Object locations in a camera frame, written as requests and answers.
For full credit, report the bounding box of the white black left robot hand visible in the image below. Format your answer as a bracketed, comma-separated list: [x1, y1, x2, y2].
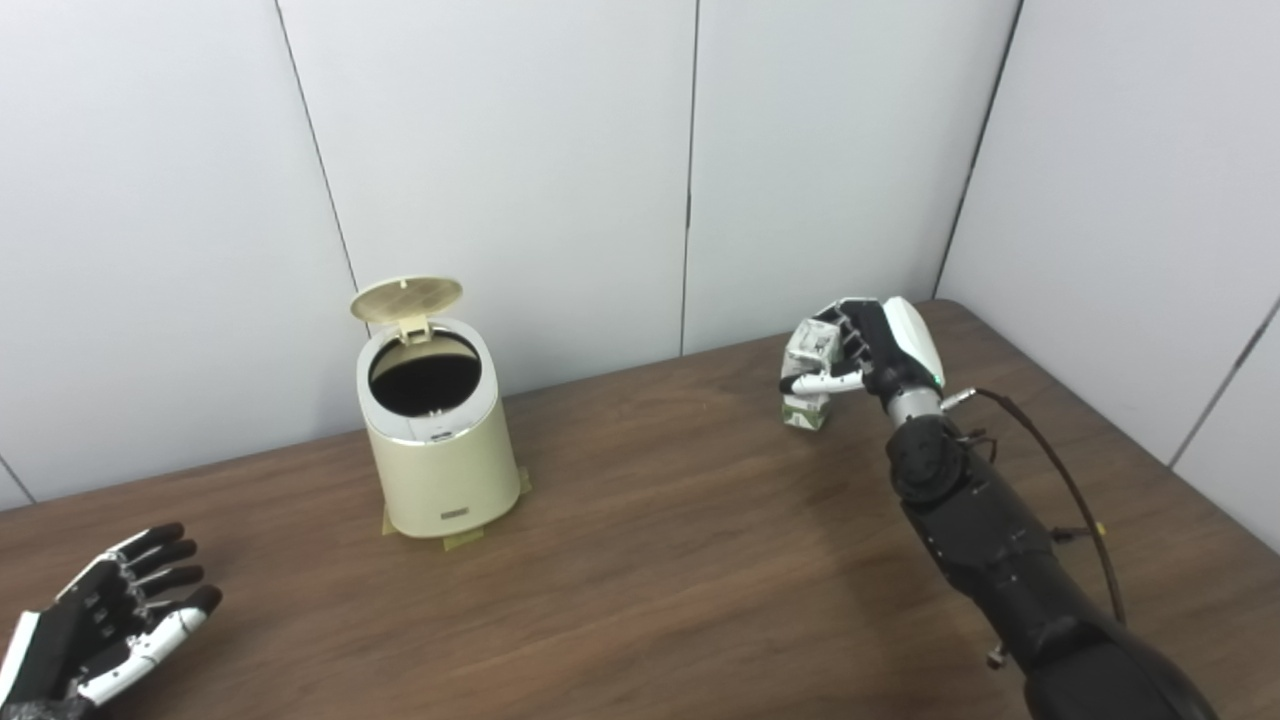
[0, 522, 223, 720]

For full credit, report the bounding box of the white green milk carton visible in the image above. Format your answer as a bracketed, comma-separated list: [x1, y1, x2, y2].
[781, 318, 841, 431]

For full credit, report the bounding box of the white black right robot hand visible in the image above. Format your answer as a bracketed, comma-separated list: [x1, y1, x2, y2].
[779, 296, 946, 398]

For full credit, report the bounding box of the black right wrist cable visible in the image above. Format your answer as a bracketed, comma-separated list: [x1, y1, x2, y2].
[940, 388, 1128, 626]

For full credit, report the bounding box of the cream-colored bin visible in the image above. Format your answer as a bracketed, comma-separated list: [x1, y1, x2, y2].
[356, 318, 523, 539]

